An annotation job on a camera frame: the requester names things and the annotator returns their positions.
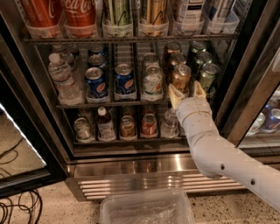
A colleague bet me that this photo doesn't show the right glass fridge door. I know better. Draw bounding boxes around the right glass fridge door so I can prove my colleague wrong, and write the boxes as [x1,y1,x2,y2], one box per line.
[213,0,280,158]

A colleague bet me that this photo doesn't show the clear water bottle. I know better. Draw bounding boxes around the clear water bottle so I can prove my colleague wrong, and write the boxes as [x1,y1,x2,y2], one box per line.
[52,45,76,71]
[48,53,84,106]

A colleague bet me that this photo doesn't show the black floor cables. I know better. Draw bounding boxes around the black floor cables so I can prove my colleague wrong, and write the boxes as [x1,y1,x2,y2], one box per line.
[0,188,44,224]

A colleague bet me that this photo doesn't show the silver green can bottom shelf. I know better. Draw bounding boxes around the silver green can bottom shelf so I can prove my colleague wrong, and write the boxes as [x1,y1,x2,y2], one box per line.
[73,117,94,143]

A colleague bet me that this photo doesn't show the middle green can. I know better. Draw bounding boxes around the middle green can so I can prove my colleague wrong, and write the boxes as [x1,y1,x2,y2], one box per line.
[191,52,213,79]

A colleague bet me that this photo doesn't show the rear left Pepsi can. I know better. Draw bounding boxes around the rear left Pepsi can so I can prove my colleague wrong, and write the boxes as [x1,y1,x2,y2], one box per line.
[88,44,106,56]

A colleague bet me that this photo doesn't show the middle wire shelf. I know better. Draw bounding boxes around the middle wire shelf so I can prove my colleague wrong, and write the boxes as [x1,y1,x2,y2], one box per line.
[55,99,171,109]

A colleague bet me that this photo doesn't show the blue white can top shelf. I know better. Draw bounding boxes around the blue white can top shelf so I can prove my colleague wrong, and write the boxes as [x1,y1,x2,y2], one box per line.
[209,0,235,23]

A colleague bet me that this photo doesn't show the red can bottom shelf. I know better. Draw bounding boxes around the red can bottom shelf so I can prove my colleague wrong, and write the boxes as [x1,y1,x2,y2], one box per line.
[141,114,158,137]

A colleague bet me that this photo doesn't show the wire shelf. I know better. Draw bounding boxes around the wire shelf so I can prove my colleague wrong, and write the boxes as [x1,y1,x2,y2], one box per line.
[55,99,171,109]
[24,33,238,45]

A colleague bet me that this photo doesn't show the Pepsi can behind right door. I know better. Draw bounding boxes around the Pepsi can behind right door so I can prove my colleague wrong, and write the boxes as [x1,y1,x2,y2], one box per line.
[261,108,280,133]

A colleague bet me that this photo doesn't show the front left Pepsi can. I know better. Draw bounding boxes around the front left Pepsi can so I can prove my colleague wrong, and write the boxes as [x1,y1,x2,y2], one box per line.
[85,67,109,99]

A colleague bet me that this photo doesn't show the tall green can top shelf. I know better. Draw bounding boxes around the tall green can top shelf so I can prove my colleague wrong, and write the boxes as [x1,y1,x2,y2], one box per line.
[103,0,132,26]

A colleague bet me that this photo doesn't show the brown tea bottle bottom shelf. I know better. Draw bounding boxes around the brown tea bottle bottom shelf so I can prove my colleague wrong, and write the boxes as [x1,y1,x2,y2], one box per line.
[97,107,116,142]

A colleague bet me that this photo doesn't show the stainless fridge base grille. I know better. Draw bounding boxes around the stainless fridge base grille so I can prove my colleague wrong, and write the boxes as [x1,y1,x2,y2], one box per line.
[66,153,245,201]

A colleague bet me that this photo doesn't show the rear white green can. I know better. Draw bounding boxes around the rear white green can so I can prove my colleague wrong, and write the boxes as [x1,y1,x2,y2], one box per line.
[142,52,159,70]

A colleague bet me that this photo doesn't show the front clear water bottle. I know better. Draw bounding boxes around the front clear water bottle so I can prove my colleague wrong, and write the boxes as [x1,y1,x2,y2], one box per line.
[48,53,84,106]

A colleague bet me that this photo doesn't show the gold can bottom shelf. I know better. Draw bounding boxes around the gold can bottom shelf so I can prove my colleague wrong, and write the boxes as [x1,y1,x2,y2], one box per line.
[120,115,137,137]

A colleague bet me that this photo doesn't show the rear clear water bottle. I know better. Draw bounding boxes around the rear clear water bottle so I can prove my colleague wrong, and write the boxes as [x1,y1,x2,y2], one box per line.
[52,45,76,71]

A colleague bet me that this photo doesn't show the rear orange can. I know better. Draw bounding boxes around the rear orange can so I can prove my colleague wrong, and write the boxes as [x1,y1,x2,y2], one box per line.
[163,41,181,70]

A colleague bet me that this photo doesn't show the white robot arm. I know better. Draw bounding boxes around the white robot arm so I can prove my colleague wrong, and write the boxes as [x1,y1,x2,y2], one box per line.
[168,81,280,211]

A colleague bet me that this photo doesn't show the orange can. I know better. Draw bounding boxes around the orange can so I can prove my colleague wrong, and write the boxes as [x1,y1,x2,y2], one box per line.
[163,41,181,70]
[168,52,186,75]

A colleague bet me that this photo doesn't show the middle left Pepsi can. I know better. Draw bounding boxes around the middle left Pepsi can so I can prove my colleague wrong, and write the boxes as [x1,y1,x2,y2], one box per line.
[87,54,107,70]

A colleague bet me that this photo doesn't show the left red Coca-Cola bottle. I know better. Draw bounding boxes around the left red Coca-Cola bottle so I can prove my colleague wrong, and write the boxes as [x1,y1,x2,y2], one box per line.
[19,0,62,28]

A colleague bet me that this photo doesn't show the blue Pepsi can centre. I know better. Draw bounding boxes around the blue Pepsi can centre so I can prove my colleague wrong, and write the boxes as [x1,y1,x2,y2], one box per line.
[115,63,137,100]

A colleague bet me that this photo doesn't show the red coca-cola bottle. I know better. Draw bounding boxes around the red coca-cola bottle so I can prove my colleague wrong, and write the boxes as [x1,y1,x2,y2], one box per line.
[19,0,62,28]
[62,0,95,27]

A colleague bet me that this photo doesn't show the right red Coca-Cola bottle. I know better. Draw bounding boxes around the right red Coca-Cola bottle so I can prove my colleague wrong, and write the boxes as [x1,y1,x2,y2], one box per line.
[62,0,95,27]

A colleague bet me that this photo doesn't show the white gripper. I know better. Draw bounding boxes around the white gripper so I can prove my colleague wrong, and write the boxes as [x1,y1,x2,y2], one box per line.
[168,80,214,129]

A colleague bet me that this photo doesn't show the middle orange can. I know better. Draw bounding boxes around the middle orange can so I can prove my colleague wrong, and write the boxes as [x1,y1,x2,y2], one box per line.
[168,52,186,75]

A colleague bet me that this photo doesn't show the top wire shelf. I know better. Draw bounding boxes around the top wire shelf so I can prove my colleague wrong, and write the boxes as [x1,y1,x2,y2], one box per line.
[24,33,238,45]

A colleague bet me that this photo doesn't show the left water bottle bottom shelf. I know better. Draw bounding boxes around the left water bottle bottom shelf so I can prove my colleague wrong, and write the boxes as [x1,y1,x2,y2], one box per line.
[160,108,179,138]

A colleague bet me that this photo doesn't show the white green can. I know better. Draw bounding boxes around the white green can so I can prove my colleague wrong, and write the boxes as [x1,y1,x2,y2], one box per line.
[143,66,163,96]
[142,52,159,70]

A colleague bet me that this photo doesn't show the tall gold can top shelf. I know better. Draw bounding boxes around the tall gold can top shelf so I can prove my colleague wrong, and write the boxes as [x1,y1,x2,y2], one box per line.
[140,0,167,25]

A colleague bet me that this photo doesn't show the open glass fridge door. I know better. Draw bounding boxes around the open glass fridge door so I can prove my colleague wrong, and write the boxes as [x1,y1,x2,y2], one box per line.
[0,18,67,199]

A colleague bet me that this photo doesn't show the front white green can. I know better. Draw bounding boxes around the front white green can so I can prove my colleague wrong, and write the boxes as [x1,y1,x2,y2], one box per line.
[143,66,163,96]

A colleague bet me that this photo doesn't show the white labelled bottle top shelf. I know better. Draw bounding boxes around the white labelled bottle top shelf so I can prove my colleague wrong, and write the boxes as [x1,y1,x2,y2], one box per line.
[174,0,205,24]

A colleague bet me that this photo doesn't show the orange can shelf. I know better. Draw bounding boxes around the orange can shelf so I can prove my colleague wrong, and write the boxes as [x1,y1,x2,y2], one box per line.
[171,64,192,94]

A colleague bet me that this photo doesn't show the clear plastic bin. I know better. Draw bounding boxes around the clear plastic bin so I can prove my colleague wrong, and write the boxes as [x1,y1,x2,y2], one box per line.
[100,188,195,224]

